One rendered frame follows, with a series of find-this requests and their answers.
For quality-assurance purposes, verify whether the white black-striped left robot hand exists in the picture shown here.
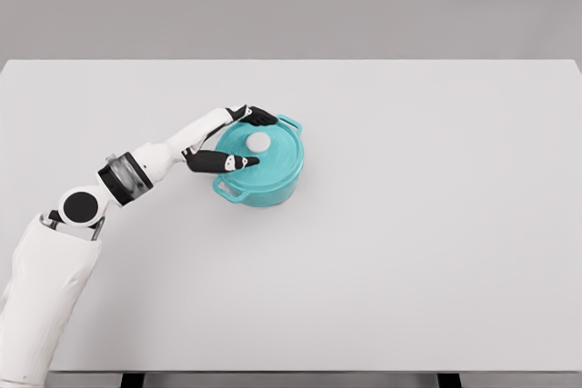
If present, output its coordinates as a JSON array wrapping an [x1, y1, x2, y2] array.
[[166, 104, 279, 174]]

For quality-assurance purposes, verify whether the teal pot lid white knob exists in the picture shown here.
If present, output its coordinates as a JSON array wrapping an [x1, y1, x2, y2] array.
[[214, 122, 305, 189]]

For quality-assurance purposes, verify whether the teal pot with handles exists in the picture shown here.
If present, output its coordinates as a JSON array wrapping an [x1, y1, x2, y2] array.
[[212, 114, 306, 208]]

